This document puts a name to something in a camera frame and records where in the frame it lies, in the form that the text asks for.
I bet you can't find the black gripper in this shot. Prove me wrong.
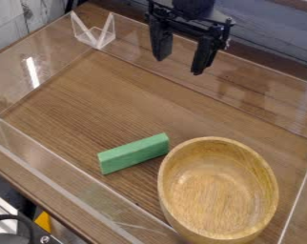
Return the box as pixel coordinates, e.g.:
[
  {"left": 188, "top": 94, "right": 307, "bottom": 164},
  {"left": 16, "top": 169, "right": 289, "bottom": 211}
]
[{"left": 146, "top": 0, "right": 236, "bottom": 75}]

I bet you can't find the green rectangular block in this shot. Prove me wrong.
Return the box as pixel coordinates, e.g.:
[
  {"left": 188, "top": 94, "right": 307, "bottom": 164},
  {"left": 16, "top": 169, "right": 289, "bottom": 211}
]
[{"left": 97, "top": 132, "right": 169, "bottom": 174}]

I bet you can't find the brown wooden bowl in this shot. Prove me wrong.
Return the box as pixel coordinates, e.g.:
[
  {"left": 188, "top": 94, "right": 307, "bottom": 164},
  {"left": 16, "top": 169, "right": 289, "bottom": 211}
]
[{"left": 157, "top": 136, "right": 278, "bottom": 244}]

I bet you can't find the yellow and black device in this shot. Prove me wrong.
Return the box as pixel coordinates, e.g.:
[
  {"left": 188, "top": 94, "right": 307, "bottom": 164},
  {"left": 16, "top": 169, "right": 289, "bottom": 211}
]
[{"left": 17, "top": 209, "right": 81, "bottom": 244}]

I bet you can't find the black cable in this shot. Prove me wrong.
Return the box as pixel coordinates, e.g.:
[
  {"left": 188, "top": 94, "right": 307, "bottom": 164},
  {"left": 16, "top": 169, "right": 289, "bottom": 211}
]
[{"left": 0, "top": 213, "right": 36, "bottom": 244}]

